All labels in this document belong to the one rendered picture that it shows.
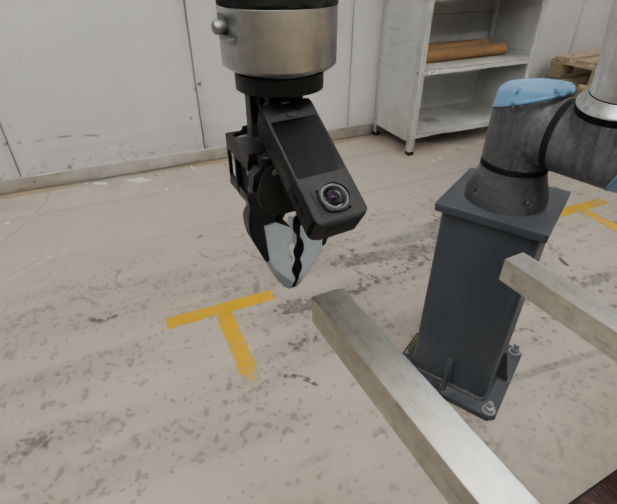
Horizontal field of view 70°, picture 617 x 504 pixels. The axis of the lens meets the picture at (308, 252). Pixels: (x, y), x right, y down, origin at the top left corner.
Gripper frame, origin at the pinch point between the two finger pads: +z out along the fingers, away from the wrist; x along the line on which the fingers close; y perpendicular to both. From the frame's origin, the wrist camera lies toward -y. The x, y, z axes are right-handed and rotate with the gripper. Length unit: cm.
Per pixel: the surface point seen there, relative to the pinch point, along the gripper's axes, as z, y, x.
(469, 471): -3.4, -24.2, 0.6
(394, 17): 7, 209, -167
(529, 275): 1.2, -9.4, -23.5
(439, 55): 27, 189, -189
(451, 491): -1.8, -24.1, 1.5
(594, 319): 1.3, -17.0, -23.5
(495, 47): 26, 189, -235
